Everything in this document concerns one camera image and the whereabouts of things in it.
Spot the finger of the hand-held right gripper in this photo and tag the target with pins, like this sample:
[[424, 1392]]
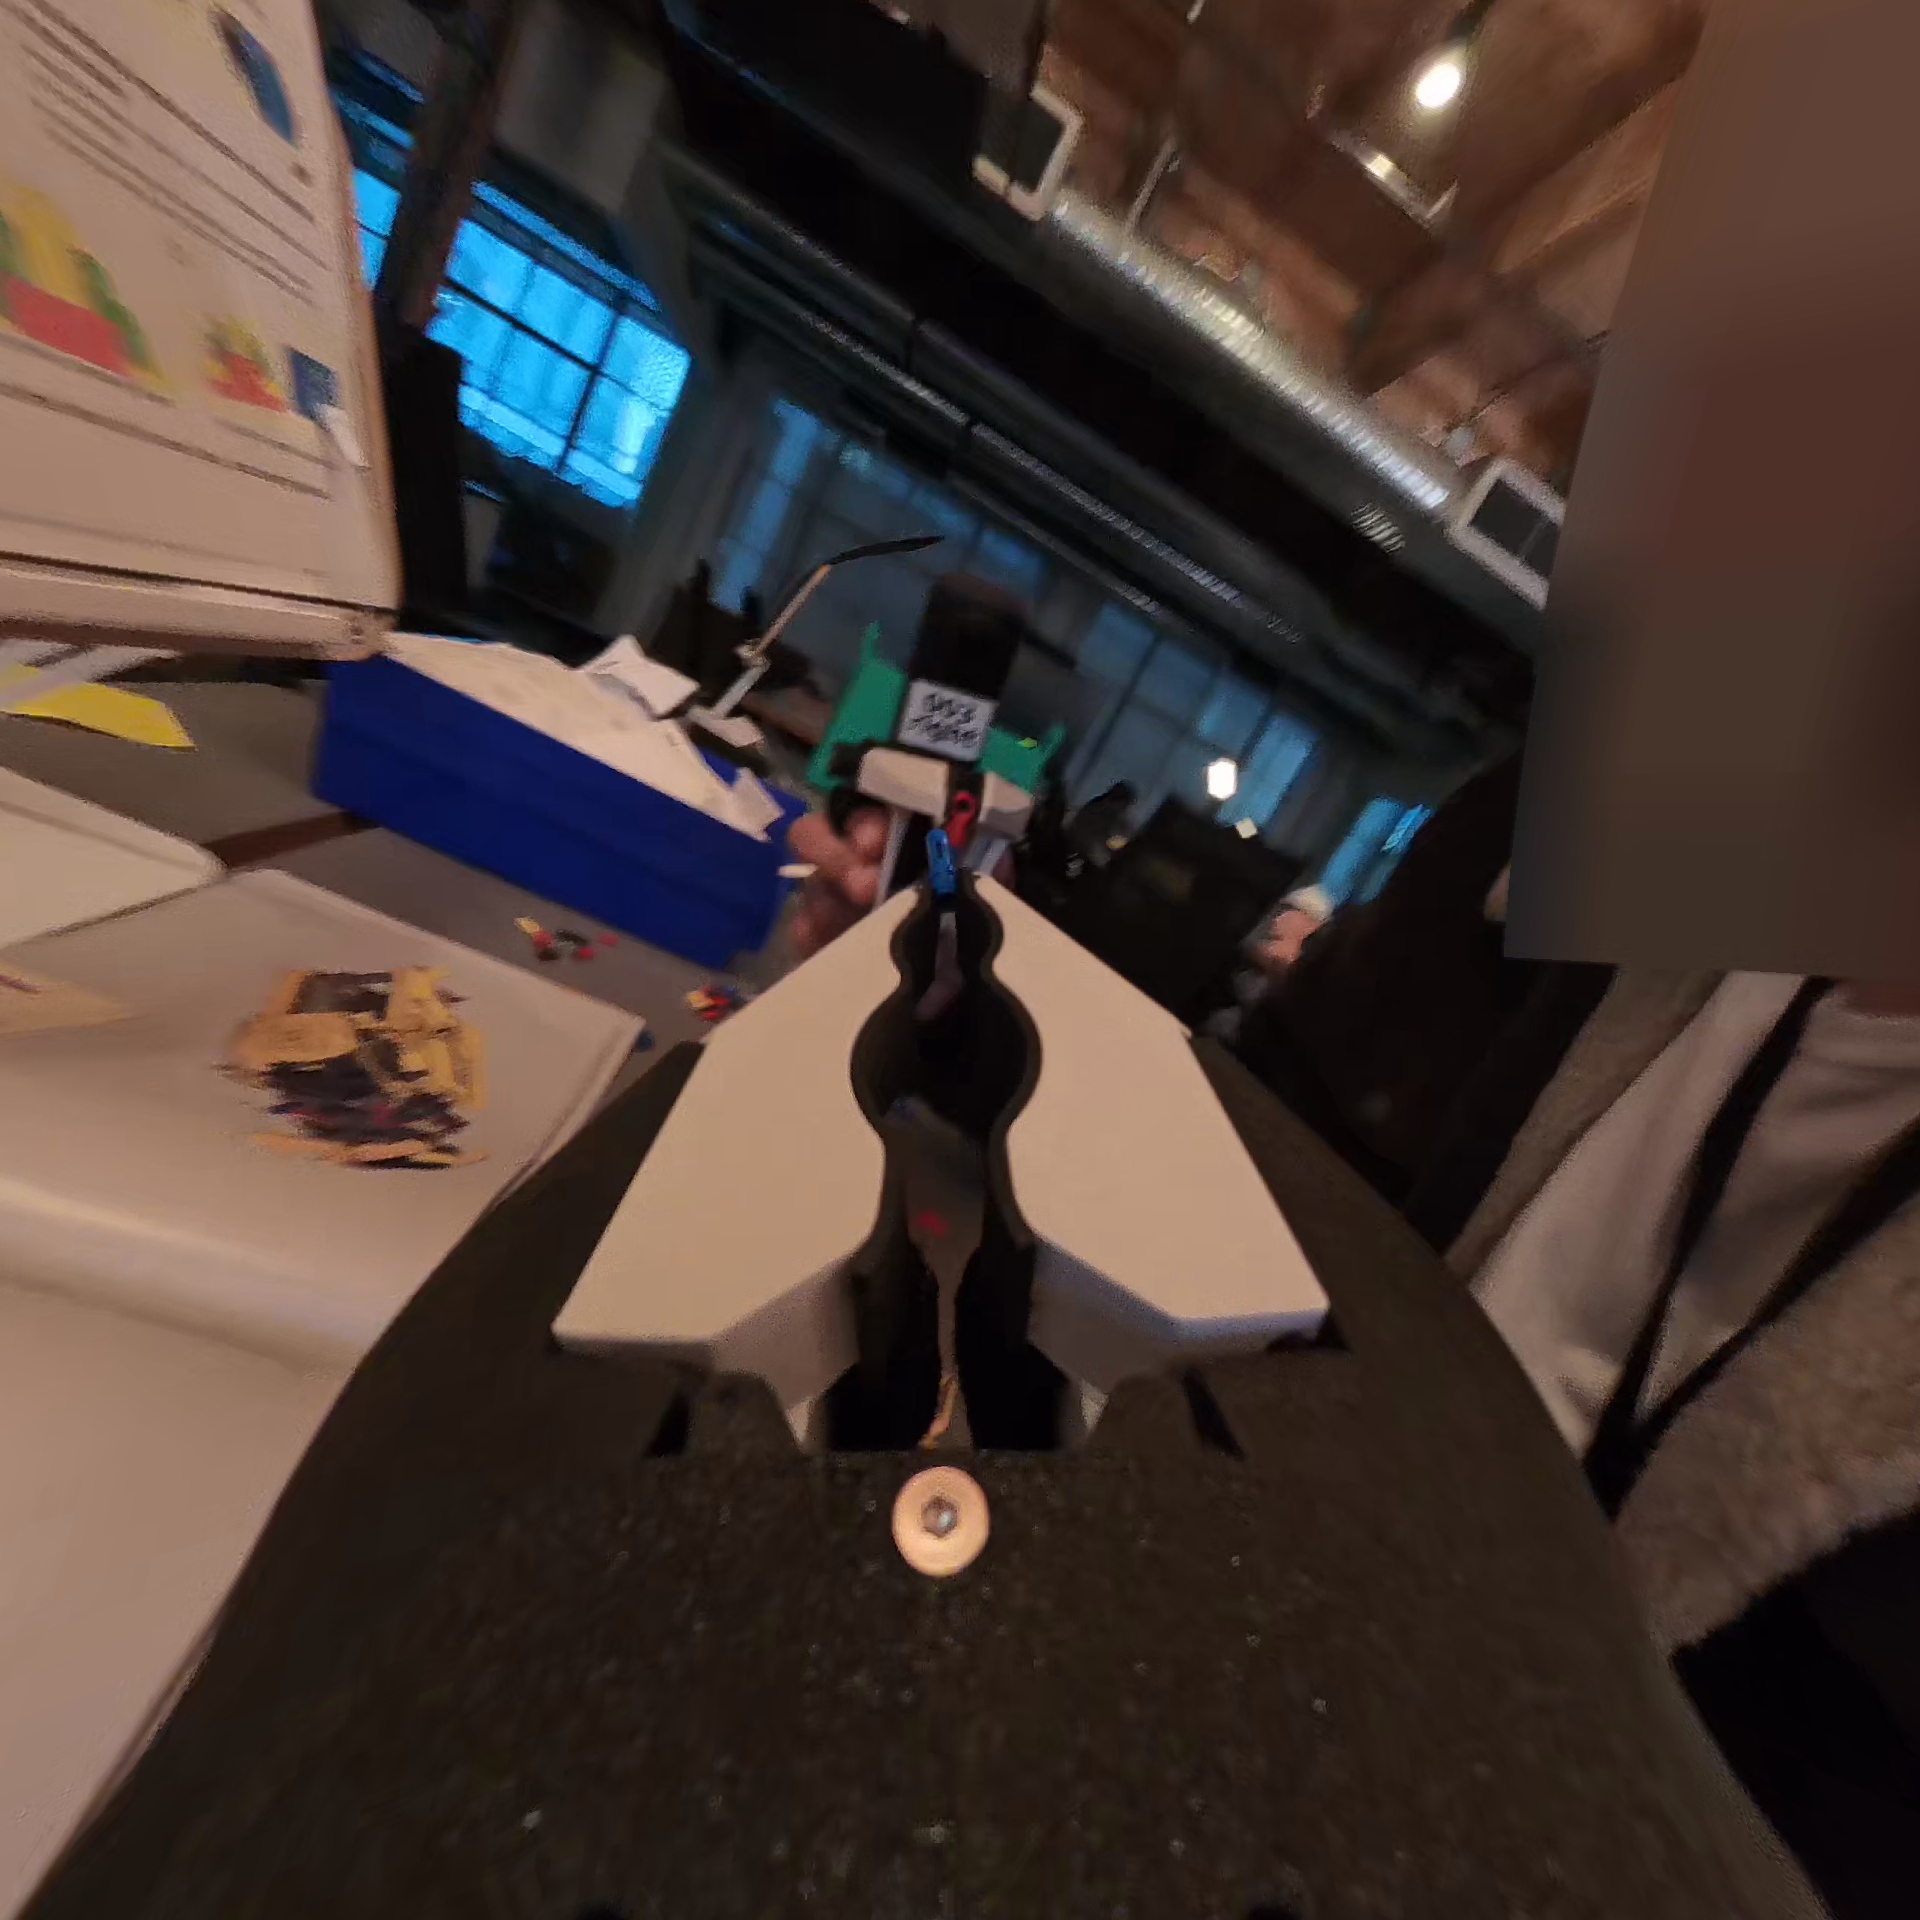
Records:
[[1004, 803], [899, 782]]

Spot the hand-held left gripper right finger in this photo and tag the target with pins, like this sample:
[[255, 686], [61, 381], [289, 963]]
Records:
[[1171, 1186]]

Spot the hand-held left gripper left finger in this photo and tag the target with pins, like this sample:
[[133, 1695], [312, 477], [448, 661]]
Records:
[[723, 1186]]

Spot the blue long pin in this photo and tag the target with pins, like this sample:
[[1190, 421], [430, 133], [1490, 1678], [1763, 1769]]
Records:
[[941, 879]]

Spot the pile of small coloured pins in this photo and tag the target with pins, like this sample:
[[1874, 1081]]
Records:
[[570, 941]]

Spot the wooden metal jointed arm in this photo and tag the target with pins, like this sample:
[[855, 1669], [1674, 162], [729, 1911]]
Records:
[[795, 607]]

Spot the person's right hand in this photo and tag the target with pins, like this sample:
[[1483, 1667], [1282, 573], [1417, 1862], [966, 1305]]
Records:
[[840, 894]]

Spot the green plastic board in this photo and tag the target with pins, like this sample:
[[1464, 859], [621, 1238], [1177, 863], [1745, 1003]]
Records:
[[849, 737]]

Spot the tall paned window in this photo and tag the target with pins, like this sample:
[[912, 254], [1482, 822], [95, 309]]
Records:
[[1171, 677]]

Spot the crumpled white printed bags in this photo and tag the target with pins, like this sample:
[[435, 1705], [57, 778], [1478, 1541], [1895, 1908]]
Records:
[[540, 696]]

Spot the blue plastic bin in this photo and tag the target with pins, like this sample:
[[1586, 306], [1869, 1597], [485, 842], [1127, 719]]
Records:
[[526, 838]]

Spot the white air vent grille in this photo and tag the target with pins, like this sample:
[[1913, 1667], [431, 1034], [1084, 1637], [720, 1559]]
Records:
[[1030, 149], [1510, 517]]

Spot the large paned window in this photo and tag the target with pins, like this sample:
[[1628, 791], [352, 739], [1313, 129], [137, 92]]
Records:
[[555, 343]]

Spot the wooden document stand with sheet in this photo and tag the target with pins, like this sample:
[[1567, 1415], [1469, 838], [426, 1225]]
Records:
[[383, 526]]

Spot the open instruction booklet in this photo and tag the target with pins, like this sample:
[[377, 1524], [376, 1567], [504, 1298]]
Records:
[[148, 1277]]

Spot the hanging bulb lamp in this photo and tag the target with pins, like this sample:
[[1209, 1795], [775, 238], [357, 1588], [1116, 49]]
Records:
[[1435, 78]]

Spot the yellow paper slip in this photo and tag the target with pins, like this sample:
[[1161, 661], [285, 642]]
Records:
[[107, 715]]

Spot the white printed instruction sheet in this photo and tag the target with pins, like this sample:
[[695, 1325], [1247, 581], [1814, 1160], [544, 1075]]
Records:
[[148, 450]]

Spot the silver ventilation duct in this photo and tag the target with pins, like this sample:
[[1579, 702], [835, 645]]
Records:
[[1275, 328]]

